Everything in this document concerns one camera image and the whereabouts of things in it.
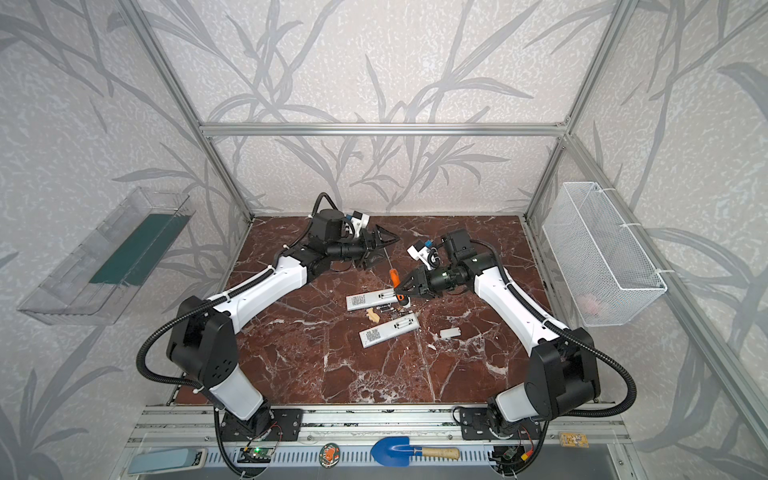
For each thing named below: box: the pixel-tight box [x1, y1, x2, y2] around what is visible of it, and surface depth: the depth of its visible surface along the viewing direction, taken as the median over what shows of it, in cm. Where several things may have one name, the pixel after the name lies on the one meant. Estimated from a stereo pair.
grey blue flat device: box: [127, 448, 208, 475], surface depth 67 cm
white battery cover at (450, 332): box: [439, 327, 461, 339], surface depth 91 cm
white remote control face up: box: [358, 313, 421, 349], surface depth 91 cm
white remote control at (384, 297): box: [346, 288, 398, 311], surface depth 97 cm
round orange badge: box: [318, 442, 341, 469], surface depth 71 cm
